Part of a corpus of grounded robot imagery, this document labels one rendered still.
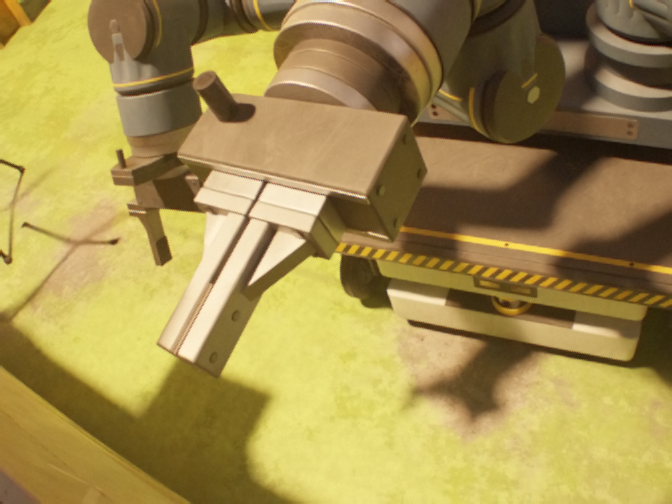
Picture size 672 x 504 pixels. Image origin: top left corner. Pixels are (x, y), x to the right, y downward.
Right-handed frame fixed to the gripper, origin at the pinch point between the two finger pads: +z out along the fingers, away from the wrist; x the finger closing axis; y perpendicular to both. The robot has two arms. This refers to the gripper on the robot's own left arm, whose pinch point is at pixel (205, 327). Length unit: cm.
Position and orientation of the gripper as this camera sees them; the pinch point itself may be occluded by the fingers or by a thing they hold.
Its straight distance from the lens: 31.5
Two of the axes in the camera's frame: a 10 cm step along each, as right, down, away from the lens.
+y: -3.3, -4.7, -8.2
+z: -4.3, 8.5, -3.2
